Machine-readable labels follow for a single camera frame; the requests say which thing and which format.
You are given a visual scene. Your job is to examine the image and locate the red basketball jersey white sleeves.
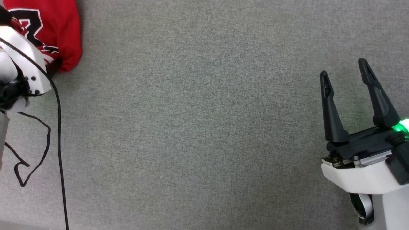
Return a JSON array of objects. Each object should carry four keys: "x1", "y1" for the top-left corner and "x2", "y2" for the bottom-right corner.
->
[{"x1": 0, "y1": 0, "x2": 82, "y2": 73}]

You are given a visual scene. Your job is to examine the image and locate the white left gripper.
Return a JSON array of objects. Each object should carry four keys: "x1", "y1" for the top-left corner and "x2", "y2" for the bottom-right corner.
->
[{"x1": 0, "y1": 6, "x2": 63, "y2": 97}]

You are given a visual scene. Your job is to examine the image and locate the long thin black cable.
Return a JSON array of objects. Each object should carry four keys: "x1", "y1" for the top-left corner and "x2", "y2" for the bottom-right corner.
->
[{"x1": 0, "y1": 37, "x2": 70, "y2": 230}]

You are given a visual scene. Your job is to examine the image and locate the looped thin black cable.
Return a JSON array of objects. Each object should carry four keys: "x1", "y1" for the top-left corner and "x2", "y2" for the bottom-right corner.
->
[{"x1": 4, "y1": 112, "x2": 52, "y2": 188}]

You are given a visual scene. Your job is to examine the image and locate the grey fabric sofa cushion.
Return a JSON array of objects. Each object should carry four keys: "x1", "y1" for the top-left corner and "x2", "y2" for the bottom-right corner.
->
[{"x1": 0, "y1": 0, "x2": 409, "y2": 230}]

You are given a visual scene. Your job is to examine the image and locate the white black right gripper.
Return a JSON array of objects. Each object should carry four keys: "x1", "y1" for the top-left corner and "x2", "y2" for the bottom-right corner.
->
[{"x1": 320, "y1": 58, "x2": 409, "y2": 195}]

